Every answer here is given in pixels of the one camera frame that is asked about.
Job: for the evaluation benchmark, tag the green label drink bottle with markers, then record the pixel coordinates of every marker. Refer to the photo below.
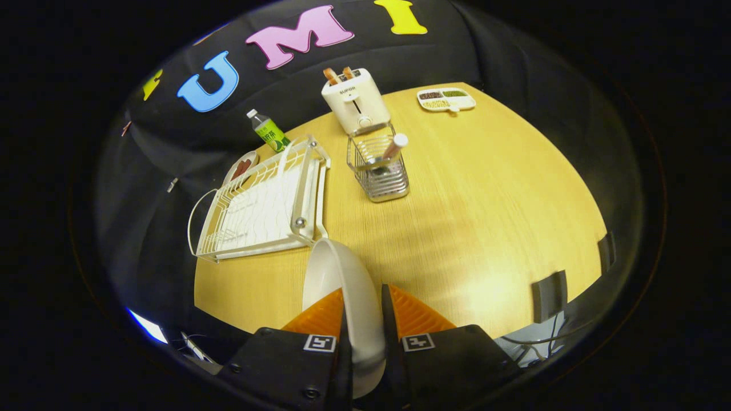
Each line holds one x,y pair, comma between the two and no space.
271,134

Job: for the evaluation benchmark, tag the black backdrop cloth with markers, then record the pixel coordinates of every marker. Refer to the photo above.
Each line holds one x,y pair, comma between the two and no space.
485,57

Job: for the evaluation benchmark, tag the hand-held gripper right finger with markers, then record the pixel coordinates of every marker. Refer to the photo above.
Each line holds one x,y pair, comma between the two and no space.
445,365

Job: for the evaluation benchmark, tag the toasted bread slice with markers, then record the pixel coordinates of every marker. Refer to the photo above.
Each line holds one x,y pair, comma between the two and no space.
330,75
347,72

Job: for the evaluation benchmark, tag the white sectioned dish of beans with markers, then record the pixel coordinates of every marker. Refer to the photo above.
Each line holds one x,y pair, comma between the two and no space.
445,101

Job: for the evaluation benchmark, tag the pink clip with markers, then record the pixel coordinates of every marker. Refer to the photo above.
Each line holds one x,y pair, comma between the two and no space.
125,128

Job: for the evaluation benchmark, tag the red meat piece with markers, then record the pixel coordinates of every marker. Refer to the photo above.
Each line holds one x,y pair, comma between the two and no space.
239,171
246,164

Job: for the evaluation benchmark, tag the white toaster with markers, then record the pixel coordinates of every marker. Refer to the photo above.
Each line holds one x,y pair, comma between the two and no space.
357,100

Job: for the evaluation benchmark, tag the white clip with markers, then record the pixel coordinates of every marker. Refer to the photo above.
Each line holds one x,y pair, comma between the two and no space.
171,184

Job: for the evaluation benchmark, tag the black table bracket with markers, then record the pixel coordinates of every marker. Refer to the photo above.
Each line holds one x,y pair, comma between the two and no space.
606,252
549,295

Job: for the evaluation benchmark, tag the small plate with meat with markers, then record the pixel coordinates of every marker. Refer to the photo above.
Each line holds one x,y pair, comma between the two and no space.
250,160

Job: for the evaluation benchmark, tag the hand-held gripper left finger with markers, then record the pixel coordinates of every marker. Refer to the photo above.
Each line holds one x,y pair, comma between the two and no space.
285,365

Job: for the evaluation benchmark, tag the bright screen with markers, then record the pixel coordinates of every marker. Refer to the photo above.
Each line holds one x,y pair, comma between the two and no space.
147,325

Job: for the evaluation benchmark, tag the white round plate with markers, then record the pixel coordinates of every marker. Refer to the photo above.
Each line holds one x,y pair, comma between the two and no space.
357,297

